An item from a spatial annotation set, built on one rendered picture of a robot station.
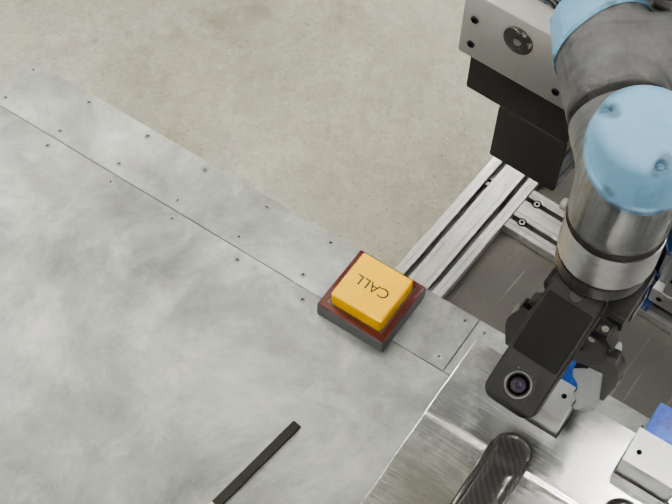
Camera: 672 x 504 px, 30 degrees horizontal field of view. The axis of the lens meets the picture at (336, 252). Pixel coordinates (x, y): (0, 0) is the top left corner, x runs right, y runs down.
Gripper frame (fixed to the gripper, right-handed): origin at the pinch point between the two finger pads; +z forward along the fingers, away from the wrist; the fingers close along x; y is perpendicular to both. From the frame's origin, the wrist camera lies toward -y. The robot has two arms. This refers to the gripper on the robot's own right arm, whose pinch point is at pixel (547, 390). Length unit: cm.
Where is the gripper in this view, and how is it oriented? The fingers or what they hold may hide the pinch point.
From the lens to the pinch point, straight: 112.6
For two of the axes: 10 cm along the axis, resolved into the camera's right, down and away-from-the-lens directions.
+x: -8.3, -4.8, 2.9
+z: -0.2, 5.4, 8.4
